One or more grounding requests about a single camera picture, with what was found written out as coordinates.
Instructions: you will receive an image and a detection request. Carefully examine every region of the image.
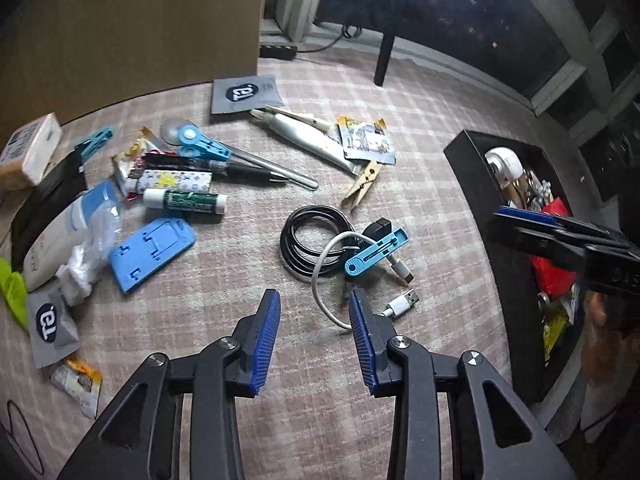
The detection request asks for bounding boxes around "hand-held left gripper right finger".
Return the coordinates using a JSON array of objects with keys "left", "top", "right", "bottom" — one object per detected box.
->
[{"left": 348, "top": 287, "right": 576, "bottom": 480}]

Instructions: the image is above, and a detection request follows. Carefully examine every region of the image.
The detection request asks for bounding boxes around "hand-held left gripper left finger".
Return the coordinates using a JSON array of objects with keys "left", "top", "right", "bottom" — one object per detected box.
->
[{"left": 57, "top": 288, "right": 282, "bottom": 480}]

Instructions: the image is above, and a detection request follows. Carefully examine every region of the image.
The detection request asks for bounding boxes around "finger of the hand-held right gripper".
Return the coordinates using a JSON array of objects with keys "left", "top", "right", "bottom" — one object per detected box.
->
[
  {"left": 497, "top": 205, "right": 632, "bottom": 247},
  {"left": 491, "top": 213, "right": 597, "bottom": 274}
]

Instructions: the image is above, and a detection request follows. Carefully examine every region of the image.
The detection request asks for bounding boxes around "white usb cable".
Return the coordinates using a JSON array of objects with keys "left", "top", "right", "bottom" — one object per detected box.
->
[{"left": 311, "top": 231, "right": 421, "bottom": 331}]

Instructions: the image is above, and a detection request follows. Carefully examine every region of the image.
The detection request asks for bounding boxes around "black rectangular container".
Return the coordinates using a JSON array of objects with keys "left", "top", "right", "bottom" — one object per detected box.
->
[{"left": 443, "top": 129, "right": 592, "bottom": 404}]

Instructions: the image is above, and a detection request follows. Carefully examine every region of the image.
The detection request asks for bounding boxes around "black pouch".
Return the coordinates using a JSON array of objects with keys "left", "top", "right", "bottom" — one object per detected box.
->
[{"left": 10, "top": 151, "right": 89, "bottom": 272}]

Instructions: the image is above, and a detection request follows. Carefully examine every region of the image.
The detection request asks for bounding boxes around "person's right hand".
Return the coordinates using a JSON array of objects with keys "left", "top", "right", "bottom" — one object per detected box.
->
[{"left": 581, "top": 291, "right": 640, "bottom": 401}]

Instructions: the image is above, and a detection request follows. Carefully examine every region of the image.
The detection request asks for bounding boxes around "red packet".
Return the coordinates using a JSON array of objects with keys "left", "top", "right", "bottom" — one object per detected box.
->
[{"left": 529, "top": 197, "right": 580, "bottom": 297}]

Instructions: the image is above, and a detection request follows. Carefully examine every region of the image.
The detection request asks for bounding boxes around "white tape roll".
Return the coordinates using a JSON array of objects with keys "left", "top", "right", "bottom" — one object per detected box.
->
[{"left": 484, "top": 146, "right": 527, "bottom": 192}]

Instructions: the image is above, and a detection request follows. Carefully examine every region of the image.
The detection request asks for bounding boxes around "blue folding phone stand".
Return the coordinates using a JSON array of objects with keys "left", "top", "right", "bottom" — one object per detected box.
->
[{"left": 108, "top": 217, "right": 198, "bottom": 294}]

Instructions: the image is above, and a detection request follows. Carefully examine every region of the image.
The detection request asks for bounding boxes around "green label lip balm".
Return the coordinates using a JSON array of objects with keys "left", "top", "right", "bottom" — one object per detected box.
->
[{"left": 143, "top": 188, "right": 229, "bottom": 215}]

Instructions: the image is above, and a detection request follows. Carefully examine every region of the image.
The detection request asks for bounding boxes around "wooden clothespin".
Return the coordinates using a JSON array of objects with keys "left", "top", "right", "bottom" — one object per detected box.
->
[{"left": 341, "top": 160, "right": 384, "bottom": 212}]

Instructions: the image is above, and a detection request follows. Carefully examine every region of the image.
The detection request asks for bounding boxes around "black pen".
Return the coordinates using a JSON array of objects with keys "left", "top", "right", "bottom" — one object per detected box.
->
[{"left": 144, "top": 153, "right": 287, "bottom": 182}]

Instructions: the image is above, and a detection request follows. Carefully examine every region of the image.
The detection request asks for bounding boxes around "clear plastic bag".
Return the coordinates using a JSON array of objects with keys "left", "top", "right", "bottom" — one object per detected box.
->
[{"left": 55, "top": 199, "right": 124, "bottom": 307}]

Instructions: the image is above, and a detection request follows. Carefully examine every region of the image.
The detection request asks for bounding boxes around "blue plastic clothespin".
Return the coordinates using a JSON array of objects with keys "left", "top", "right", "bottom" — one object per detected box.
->
[
  {"left": 177, "top": 125, "right": 234, "bottom": 162},
  {"left": 74, "top": 127, "right": 115, "bottom": 161}
]

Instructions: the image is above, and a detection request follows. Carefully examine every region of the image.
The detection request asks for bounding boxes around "white squeeze tube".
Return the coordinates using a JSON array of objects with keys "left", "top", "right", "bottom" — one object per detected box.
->
[{"left": 250, "top": 107, "right": 362, "bottom": 174}]

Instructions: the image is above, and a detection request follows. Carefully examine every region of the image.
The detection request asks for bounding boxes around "black table leg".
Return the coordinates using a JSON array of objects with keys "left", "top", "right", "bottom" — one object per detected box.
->
[{"left": 373, "top": 34, "right": 397, "bottom": 87}]

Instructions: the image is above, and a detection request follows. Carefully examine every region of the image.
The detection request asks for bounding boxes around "grey sachet with round logo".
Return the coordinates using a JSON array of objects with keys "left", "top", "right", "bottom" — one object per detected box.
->
[
  {"left": 26, "top": 280, "right": 81, "bottom": 369},
  {"left": 210, "top": 75, "right": 282, "bottom": 115}
]

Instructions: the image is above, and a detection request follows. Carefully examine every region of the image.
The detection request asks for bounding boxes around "cream plastic stick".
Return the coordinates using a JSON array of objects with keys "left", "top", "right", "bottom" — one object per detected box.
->
[{"left": 264, "top": 104, "right": 334, "bottom": 132}]

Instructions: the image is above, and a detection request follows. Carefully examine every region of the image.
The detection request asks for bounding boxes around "metal spoon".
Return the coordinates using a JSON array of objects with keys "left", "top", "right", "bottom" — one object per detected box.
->
[{"left": 159, "top": 117, "right": 320, "bottom": 191}]

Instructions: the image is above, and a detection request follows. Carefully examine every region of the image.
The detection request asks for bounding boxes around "gold and red candy wrapper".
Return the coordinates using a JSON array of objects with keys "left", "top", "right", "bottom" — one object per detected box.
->
[{"left": 111, "top": 127, "right": 167, "bottom": 202}]

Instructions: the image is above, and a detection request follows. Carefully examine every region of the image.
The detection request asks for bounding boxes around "white and blue lotion tube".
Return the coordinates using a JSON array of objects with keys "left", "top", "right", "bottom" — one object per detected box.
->
[{"left": 22, "top": 180, "right": 121, "bottom": 292}]

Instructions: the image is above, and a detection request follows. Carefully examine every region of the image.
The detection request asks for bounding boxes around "lime green tube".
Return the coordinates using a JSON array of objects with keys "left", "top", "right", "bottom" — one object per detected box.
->
[{"left": 0, "top": 257, "right": 29, "bottom": 332}]

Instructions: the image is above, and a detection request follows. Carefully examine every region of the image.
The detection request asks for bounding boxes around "black power strip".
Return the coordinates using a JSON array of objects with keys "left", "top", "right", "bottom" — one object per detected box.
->
[{"left": 259, "top": 43, "right": 299, "bottom": 60}]

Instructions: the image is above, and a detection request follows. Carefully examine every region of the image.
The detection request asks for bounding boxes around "orange and white tissue pack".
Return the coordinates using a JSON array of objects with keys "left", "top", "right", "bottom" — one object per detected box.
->
[{"left": 0, "top": 112, "right": 64, "bottom": 194}]

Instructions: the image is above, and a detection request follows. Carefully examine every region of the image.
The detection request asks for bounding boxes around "brown wooden cabinet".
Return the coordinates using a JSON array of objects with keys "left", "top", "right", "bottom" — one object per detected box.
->
[{"left": 0, "top": 0, "right": 272, "bottom": 128}]

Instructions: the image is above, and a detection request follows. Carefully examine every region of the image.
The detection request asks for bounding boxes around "blue plastic cable clip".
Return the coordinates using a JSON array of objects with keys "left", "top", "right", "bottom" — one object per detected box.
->
[{"left": 344, "top": 227, "right": 411, "bottom": 279}]

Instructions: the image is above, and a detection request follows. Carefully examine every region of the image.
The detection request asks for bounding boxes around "black coiled cable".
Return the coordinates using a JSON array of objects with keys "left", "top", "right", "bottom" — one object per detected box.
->
[{"left": 279, "top": 204, "right": 392, "bottom": 282}]

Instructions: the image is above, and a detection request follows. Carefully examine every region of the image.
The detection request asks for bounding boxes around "white window frame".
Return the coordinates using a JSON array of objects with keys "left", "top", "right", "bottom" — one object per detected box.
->
[{"left": 501, "top": 0, "right": 640, "bottom": 133}]

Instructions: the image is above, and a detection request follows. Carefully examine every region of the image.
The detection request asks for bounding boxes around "thin black cable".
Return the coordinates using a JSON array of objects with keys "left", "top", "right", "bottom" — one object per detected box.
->
[{"left": 0, "top": 399, "right": 47, "bottom": 467}]

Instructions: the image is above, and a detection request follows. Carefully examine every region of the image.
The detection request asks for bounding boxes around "black power cord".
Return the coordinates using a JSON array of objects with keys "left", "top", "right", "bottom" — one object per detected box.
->
[{"left": 297, "top": 19, "right": 367, "bottom": 55}]

